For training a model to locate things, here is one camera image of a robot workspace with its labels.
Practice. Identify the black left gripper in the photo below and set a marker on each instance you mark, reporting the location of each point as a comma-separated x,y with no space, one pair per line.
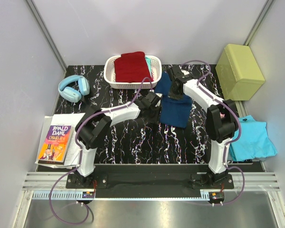
153,114

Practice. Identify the cyan t shirt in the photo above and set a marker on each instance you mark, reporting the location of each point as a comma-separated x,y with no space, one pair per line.
253,143

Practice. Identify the folded teal t shirt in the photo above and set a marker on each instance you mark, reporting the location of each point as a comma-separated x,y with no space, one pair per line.
149,65

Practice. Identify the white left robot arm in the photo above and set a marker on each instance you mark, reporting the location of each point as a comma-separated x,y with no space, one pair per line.
92,129

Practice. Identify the yellow-green box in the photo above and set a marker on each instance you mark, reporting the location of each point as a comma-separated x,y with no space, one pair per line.
238,72

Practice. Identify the light blue headphones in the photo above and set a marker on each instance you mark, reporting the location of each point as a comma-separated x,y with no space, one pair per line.
69,93

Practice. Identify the Roald Dahl book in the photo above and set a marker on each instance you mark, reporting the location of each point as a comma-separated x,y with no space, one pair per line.
54,148

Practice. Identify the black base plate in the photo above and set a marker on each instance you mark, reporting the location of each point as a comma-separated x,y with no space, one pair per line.
193,176

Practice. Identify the folded red t shirt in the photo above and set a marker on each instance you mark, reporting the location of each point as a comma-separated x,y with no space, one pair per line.
131,68

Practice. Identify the navy blue t shirt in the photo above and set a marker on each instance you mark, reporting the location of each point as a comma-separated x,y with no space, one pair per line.
174,112

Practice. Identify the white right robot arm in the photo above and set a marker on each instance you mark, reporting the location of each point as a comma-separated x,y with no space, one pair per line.
221,122

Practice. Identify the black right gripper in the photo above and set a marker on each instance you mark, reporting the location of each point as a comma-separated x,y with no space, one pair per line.
175,97

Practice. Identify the white plastic basket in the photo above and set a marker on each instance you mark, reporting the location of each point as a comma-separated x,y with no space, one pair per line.
109,75

